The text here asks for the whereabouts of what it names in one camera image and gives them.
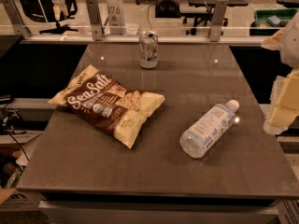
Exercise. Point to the right metal bracket post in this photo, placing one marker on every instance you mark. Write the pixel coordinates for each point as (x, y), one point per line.
(217, 20)

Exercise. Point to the clear blue plastic bottle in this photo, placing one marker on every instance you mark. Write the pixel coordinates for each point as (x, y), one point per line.
(205, 132)

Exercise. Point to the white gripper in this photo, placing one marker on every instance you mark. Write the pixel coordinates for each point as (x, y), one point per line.
(291, 44)

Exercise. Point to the green plastic bin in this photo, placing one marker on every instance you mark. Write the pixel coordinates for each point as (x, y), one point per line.
(269, 21)

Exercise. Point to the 7up soda can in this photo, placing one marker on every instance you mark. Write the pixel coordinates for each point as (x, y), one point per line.
(148, 49)

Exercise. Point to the middle metal bracket post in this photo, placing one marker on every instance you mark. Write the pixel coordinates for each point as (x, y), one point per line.
(95, 19)

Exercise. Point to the cardboard box lower left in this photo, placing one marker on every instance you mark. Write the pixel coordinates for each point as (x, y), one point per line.
(12, 200)

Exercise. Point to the white numbered pillar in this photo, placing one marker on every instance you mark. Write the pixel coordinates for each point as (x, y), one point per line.
(116, 18)

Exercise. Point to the left metal bracket post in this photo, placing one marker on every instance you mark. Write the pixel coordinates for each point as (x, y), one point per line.
(16, 19)

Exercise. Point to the metal bracket post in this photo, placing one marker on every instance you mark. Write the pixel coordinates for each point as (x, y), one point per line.
(217, 20)
(16, 19)
(95, 19)

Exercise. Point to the sea salt chips bag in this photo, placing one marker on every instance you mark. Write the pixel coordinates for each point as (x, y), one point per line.
(103, 102)

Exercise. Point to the black desk in background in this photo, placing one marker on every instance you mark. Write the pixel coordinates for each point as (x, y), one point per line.
(204, 11)

